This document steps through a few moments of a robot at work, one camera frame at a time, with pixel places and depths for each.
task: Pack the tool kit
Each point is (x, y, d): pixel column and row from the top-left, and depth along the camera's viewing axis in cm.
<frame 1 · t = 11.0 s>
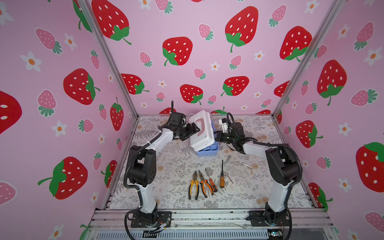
left hand: (196, 131, 92), fingers open
right hand: (208, 134, 91), fingers closed
blue white plastic toolbox: (204, 142, 87), point 17 cm above the table
yellow black combination pliers: (197, 187, 85), on the table
orange black long-nose pliers: (203, 185, 86), on the table
orange handled small screwdriver: (213, 185, 85), point 2 cm above the table
small silver metal bit: (247, 165, 95), on the table
thin metal pin: (226, 174, 92), on the table

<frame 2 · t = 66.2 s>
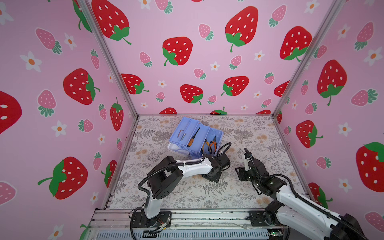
left hand: (214, 178, 87), fingers closed
right hand: (237, 168, 84), fingers open
blue white plastic toolbox: (187, 136, 97), point 11 cm above the table
orange black long-nose pliers: (211, 143, 104), point 3 cm above the table
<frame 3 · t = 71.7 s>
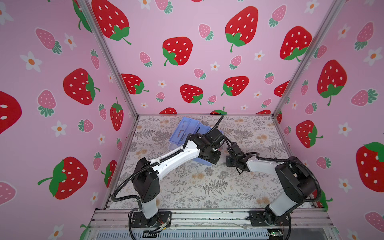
left hand: (216, 158, 79), fingers open
right hand: (228, 159, 96), fingers closed
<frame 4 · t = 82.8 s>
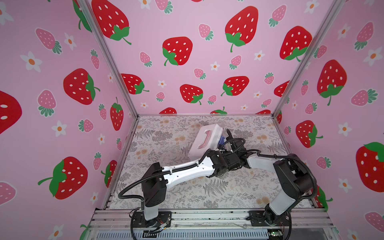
left hand: (212, 166, 78), fingers open
right hand: (216, 154, 93), fingers open
blue white plastic toolbox: (210, 136, 85), point 20 cm above the table
